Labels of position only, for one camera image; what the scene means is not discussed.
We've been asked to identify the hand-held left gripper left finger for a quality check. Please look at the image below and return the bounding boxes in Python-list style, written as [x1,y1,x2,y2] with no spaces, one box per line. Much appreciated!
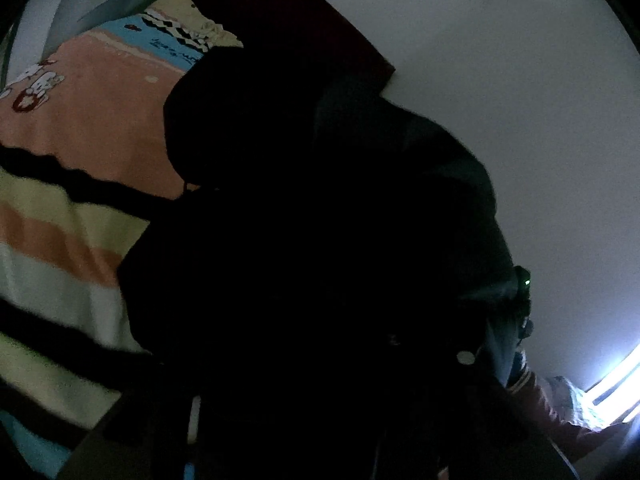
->
[57,390,206,480]

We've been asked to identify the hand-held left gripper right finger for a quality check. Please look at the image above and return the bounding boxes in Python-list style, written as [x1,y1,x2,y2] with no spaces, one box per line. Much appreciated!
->
[442,346,581,480]

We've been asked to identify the black hooded garment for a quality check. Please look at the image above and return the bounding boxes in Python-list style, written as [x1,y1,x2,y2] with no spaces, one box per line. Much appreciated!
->
[117,42,523,480]

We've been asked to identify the person's right forearm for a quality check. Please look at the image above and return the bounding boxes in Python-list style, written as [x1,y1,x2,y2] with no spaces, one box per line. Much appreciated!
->
[504,352,623,467]

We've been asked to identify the bright light strip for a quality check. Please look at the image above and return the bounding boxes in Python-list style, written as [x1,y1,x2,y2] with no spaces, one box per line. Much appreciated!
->
[582,342,640,428]

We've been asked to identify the striped printed blanket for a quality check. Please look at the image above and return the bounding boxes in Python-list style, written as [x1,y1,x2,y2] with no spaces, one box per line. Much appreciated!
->
[0,0,246,480]

